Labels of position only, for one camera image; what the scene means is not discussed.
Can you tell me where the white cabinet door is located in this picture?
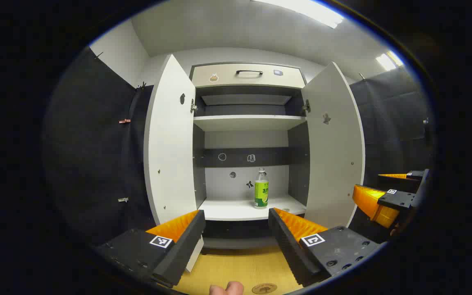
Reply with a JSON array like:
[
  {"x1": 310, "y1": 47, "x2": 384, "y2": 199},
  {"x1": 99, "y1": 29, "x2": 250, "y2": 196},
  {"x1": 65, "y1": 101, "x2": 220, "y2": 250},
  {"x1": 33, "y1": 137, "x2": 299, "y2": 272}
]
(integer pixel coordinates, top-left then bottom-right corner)
[
  {"x1": 144, "y1": 54, "x2": 206, "y2": 273},
  {"x1": 302, "y1": 61, "x2": 365, "y2": 230}
]

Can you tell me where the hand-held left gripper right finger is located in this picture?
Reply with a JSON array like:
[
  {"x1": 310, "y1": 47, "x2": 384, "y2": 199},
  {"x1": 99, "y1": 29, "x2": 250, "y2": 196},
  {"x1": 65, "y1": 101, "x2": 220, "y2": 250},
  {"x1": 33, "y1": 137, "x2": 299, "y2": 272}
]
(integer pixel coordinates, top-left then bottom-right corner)
[{"x1": 268, "y1": 207, "x2": 384, "y2": 287}]

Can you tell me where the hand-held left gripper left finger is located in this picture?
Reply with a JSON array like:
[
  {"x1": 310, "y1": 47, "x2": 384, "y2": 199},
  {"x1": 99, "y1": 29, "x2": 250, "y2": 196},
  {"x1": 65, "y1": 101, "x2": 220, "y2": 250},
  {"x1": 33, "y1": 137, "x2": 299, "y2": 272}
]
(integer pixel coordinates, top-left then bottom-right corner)
[{"x1": 93, "y1": 209, "x2": 207, "y2": 288}]

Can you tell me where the green label bottle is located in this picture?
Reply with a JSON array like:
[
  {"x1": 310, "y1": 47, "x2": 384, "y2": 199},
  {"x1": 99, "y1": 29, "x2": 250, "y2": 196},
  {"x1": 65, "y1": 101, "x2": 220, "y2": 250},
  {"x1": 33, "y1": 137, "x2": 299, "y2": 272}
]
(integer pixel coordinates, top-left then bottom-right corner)
[{"x1": 254, "y1": 167, "x2": 269, "y2": 209}]

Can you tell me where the black backdrop cloth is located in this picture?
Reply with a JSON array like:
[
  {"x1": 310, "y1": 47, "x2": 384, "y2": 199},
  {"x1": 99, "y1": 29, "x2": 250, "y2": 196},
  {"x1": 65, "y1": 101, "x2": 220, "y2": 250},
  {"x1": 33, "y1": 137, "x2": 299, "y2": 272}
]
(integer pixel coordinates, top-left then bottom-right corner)
[{"x1": 43, "y1": 47, "x2": 435, "y2": 246}]

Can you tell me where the round cork coaster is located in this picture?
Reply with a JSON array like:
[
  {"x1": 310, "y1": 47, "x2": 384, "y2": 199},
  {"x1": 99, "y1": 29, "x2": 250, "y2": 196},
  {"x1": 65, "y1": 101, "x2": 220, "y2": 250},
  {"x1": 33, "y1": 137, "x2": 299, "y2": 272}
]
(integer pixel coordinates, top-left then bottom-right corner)
[{"x1": 252, "y1": 283, "x2": 278, "y2": 295}]

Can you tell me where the small ceiling light panel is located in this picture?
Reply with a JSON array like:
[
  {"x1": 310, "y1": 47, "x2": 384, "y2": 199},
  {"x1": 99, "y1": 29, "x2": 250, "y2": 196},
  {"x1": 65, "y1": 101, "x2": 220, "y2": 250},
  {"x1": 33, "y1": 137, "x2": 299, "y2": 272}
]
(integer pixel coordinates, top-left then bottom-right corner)
[{"x1": 375, "y1": 50, "x2": 404, "y2": 71}]

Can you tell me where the beige cabinet drawer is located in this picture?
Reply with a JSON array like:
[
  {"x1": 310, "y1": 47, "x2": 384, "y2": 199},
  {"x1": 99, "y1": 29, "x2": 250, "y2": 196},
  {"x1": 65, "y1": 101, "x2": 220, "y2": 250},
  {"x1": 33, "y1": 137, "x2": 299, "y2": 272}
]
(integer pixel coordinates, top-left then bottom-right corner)
[{"x1": 191, "y1": 63, "x2": 306, "y2": 89}]

